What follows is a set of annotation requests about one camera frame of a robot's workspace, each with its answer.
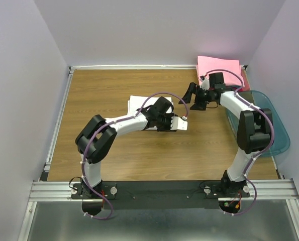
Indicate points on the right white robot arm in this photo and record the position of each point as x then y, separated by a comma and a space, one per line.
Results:
255, 133

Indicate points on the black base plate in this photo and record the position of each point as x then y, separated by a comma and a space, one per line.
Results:
124, 195

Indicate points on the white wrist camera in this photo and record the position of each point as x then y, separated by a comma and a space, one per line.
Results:
177, 123
204, 82

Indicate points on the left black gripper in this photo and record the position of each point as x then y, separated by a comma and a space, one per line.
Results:
168, 129

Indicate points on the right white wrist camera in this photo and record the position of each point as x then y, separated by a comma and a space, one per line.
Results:
204, 82

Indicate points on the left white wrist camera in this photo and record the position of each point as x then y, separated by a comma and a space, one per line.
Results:
177, 123

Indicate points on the white t shirt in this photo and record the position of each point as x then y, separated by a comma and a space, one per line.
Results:
135, 102

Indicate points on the teal plastic bin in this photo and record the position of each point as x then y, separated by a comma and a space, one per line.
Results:
280, 120

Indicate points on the aluminium front rail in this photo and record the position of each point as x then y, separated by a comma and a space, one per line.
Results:
279, 189

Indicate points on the folded pink t shirt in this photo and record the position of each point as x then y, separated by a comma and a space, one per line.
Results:
213, 65

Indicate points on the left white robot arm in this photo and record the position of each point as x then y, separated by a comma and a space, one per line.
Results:
97, 137

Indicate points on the folded red t shirt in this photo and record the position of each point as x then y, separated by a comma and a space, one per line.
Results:
245, 80

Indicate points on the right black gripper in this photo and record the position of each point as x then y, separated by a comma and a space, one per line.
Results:
192, 89

